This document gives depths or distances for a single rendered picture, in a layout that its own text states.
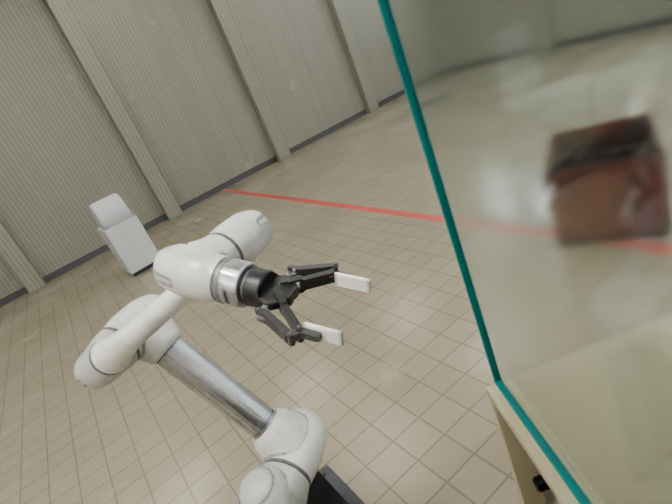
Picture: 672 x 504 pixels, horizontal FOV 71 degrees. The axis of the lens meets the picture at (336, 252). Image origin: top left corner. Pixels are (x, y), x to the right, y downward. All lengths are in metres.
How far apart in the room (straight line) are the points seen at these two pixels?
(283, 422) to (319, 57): 10.96
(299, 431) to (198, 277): 0.76
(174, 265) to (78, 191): 9.26
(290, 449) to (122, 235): 6.27
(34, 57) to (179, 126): 2.64
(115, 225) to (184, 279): 6.60
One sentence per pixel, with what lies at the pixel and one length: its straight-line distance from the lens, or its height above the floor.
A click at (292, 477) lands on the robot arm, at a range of 1.47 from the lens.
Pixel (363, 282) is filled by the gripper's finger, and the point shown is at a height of 1.58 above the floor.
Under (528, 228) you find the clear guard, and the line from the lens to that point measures 0.52.
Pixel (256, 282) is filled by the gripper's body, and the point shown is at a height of 1.66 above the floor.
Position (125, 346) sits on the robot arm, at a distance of 1.24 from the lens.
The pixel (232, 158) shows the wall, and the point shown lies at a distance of 10.81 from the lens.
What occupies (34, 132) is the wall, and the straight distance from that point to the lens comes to 10.16.
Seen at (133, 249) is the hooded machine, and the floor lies 0.37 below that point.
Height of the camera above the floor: 1.98
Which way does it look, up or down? 23 degrees down
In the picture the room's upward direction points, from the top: 23 degrees counter-clockwise
